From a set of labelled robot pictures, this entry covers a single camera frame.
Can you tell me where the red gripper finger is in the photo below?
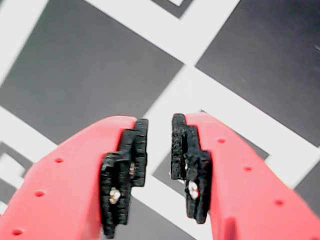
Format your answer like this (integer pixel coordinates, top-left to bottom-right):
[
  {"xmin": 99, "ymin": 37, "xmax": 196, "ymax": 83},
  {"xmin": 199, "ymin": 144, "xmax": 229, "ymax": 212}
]
[
  {"xmin": 170, "ymin": 112, "xmax": 320, "ymax": 240},
  {"xmin": 0, "ymin": 115, "xmax": 150, "ymax": 240}
]

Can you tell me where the black white marker checkerboard mat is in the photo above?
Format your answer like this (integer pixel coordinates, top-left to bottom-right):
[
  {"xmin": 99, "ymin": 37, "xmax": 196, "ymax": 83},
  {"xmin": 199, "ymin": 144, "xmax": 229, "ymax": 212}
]
[{"xmin": 0, "ymin": 0, "xmax": 320, "ymax": 240}]

